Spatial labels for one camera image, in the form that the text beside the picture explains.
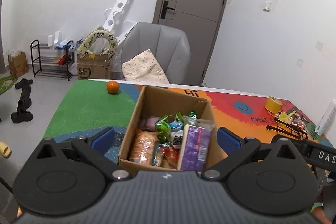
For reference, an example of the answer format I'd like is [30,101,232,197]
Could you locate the cardboard box on floor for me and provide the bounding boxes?
[77,54,112,80]

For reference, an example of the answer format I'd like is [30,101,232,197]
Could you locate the grey padded chair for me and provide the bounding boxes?
[121,22,191,84]

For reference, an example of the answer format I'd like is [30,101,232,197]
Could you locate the black boots on floor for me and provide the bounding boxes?
[11,79,33,124]

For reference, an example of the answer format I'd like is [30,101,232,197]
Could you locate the black shoe rack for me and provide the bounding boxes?
[30,40,75,81]

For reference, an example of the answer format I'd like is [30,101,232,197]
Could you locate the yellow crinkled wrapper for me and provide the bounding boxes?
[278,110,296,123]

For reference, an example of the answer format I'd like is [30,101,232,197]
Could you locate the black wire rack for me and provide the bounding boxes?
[266,118,309,140]

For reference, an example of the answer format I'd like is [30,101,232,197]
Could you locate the yellow tape roll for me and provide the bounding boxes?
[264,97,283,115]

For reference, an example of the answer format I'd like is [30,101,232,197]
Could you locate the colourful cartoon table mat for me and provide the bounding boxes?
[43,79,329,177]

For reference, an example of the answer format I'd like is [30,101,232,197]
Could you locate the small brown floor box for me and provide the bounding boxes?
[8,51,29,78]

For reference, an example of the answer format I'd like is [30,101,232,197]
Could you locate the green crinkled snack bag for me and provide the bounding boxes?
[155,115,171,143]

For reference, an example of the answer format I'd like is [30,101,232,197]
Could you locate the pink candy wrappers pile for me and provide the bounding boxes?
[288,111,309,130]

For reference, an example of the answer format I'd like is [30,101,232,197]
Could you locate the orange fruit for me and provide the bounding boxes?
[106,81,120,94]

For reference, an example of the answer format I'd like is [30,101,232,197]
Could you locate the dotted cream cushion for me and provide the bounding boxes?
[121,49,169,84]

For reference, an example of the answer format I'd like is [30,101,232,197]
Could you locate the pink purple snack pack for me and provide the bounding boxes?
[139,116,160,132]

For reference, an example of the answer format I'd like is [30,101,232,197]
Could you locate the panda print neck pillow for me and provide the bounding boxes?
[77,26,118,57]

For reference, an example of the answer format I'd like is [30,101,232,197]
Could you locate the white perforated board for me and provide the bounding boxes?
[103,0,136,44]

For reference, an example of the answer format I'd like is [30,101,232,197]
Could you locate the long biscuit bar pack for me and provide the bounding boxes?
[128,130,159,165]

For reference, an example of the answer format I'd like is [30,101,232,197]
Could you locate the brown cardboard box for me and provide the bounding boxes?
[117,86,224,174]

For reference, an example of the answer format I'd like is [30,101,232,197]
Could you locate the red candy bar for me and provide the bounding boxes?
[165,144,179,168]

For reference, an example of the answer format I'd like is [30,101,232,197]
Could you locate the blue snack bag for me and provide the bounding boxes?
[169,119,184,132]

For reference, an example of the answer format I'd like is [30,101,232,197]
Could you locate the small peanut snack pack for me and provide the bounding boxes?
[152,144,167,167]

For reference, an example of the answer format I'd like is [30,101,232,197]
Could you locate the white black cookie pack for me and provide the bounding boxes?
[170,130,183,149]

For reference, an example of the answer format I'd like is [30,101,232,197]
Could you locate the white spray bottle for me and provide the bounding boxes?
[314,98,336,136]

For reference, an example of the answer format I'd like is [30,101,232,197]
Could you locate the purple cracker package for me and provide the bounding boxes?
[178,124,212,173]

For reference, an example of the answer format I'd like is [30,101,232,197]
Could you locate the green white snack pack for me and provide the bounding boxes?
[175,111,197,124]

